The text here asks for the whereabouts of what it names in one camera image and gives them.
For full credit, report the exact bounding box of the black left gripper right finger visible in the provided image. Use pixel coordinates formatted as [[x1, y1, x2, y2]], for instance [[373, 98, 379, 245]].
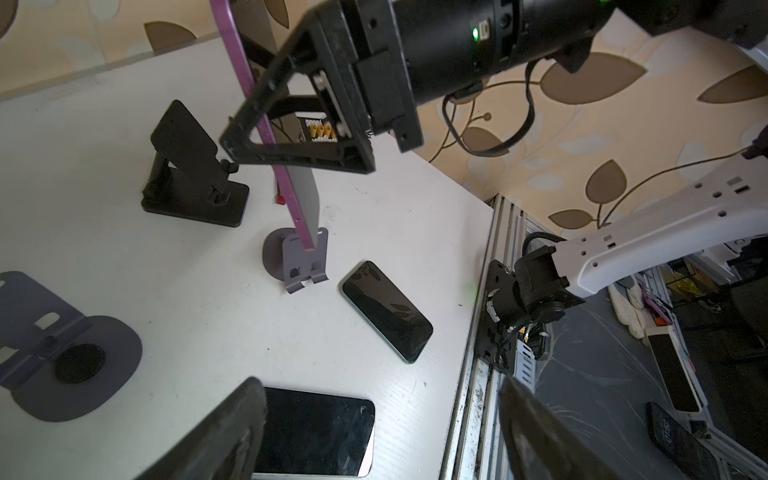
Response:
[[499, 376, 618, 479]]

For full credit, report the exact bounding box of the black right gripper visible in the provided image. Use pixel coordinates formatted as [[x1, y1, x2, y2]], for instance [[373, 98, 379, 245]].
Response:
[[221, 1, 424, 174]]

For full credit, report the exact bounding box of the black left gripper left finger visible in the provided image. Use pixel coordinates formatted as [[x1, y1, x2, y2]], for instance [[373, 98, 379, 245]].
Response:
[[138, 377, 267, 479]]

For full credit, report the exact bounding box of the silver-edged black phone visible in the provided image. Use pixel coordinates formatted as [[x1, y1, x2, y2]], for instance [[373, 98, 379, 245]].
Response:
[[253, 387, 376, 478]]

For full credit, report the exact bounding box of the white phone below table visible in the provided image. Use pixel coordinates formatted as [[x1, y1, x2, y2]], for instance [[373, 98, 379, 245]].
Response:
[[646, 326, 708, 414]]

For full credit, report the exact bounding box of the dark phone below table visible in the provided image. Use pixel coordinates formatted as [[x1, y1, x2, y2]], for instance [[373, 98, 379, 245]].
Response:
[[645, 402, 720, 480]]

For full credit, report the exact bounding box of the purple round middle phone stand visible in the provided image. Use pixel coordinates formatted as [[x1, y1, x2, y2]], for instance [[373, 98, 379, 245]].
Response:
[[1, 271, 143, 423]]

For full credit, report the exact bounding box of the dark right phone stand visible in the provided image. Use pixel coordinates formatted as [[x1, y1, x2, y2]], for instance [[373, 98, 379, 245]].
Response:
[[141, 100, 249, 228]]

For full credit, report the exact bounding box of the front right purple phone stand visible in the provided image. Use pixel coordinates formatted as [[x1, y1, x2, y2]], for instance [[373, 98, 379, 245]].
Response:
[[262, 228, 328, 294]]

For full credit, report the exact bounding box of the black circuit board with wires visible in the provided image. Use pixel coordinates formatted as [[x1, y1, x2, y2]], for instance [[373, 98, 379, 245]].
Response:
[[298, 117, 337, 143]]

